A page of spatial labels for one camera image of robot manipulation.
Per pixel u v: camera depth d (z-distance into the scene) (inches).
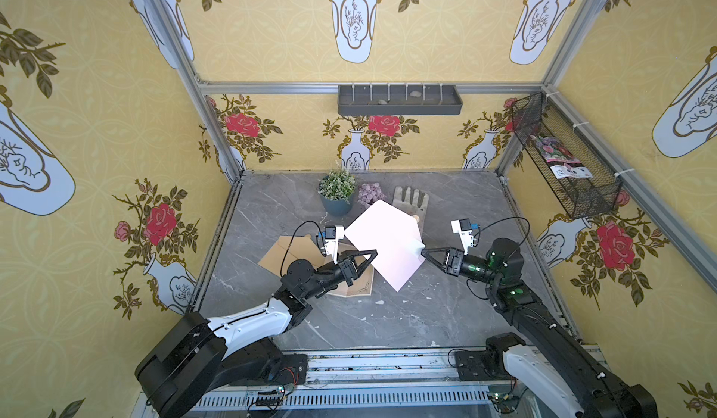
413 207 43.1
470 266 26.1
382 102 35.4
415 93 36.4
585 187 32.7
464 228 27.3
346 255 26.6
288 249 38.2
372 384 28.3
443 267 26.6
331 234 26.1
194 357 16.3
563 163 29.9
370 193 39.6
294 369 28.8
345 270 25.2
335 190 37.6
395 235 27.8
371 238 27.6
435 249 28.0
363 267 27.1
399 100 36.3
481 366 29.0
